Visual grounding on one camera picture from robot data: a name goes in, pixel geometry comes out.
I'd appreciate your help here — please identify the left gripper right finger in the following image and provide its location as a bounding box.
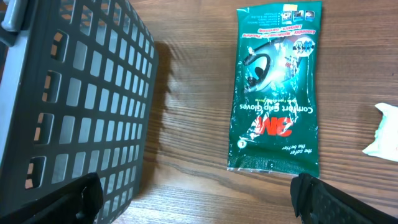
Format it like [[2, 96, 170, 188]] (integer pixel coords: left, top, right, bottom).
[[290, 173, 397, 224]]

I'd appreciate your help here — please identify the teal wet wipes pack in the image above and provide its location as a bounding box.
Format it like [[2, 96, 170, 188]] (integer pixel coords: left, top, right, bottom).
[[363, 103, 397, 162]]

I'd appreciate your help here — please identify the green glove package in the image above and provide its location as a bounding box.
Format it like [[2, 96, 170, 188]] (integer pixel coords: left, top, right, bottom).
[[227, 1, 323, 177]]

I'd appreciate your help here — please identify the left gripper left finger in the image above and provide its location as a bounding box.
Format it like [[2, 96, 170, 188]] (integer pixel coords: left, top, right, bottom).
[[1, 172, 103, 223]]

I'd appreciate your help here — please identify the grey plastic mesh basket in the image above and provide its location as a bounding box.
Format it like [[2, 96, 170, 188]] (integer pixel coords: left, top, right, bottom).
[[1, 0, 159, 223]]

